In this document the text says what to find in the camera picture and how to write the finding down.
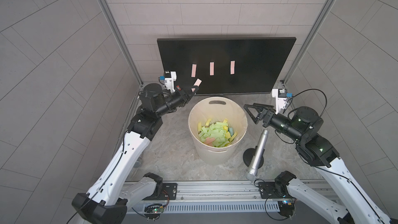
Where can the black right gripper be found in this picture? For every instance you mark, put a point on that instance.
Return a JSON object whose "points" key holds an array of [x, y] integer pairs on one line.
{"points": [[266, 115]]}

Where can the aluminium corner post left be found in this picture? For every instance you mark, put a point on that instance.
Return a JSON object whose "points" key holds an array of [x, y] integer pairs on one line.
{"points": [[119, 39]]}

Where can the black flat monitor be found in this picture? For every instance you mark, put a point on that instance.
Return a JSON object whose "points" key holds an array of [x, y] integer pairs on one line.
{"points": [[258, 62]]}

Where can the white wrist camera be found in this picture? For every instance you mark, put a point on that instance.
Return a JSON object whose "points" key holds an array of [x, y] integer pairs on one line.
{"points": [[282, 98], [168, 80]]}

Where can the black round microphone base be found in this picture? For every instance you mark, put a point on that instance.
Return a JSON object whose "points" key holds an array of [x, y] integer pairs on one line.
{"points": [[248, 156]]}

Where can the right circuit board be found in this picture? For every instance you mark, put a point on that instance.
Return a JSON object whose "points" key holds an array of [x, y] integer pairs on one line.
{"points": [[286, 208]]}

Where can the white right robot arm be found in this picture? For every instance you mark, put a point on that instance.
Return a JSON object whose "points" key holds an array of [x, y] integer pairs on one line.
{"points": [[316, 151]]}

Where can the left green circuit board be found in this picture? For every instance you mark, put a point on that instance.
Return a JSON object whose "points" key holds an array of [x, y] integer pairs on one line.
{"points": [[153, 211]]}

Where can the cream plastic waste bin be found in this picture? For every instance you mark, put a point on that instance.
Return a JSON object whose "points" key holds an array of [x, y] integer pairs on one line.
{"points": [[217, 109]]}

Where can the pile of discarded sticky notes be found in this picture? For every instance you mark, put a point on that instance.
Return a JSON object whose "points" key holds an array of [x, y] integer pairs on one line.
{"points": [[222, 131]]}

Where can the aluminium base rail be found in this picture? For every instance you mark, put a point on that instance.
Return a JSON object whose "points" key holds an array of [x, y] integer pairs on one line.
{"points": [[234, 196]]}

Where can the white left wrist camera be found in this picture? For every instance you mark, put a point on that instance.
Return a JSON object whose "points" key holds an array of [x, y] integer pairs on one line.
{"points": [[168, 80]]}

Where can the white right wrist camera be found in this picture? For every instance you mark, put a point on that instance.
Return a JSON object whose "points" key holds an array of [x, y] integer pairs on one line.
{"points": [[282, 98]]}

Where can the pink sticky note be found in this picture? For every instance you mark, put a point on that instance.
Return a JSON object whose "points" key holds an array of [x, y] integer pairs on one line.
{"points": [[197, 83], [194, 70], [211, 69], [232, 67], [209, 141]]}

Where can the aluminium corner post right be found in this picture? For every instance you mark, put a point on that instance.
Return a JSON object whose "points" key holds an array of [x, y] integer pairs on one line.
{"points": [[326, 8]]}

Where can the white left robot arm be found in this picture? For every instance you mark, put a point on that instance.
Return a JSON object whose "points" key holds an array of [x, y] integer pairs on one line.
{"points": [[107, 202]]}

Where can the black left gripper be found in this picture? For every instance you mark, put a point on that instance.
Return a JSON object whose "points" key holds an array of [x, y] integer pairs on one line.
{"points": [[185, 95]]}

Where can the aluminium corner post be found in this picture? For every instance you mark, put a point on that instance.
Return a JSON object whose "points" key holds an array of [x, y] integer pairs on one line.
{"points": [[119, 39], [326, 8]]}

